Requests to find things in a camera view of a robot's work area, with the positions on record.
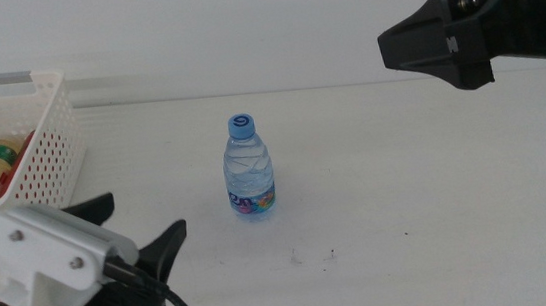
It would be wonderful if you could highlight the clear water bottle blue cap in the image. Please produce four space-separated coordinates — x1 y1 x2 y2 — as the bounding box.
217 110 279 218

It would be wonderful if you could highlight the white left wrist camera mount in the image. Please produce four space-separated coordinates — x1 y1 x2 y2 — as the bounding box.
0 193 146 306

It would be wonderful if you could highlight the white perforated plastic basket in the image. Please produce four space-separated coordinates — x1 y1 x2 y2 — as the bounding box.
0 65 99 271

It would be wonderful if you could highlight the red cola can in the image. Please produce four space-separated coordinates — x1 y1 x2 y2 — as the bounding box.
0 125 81 208

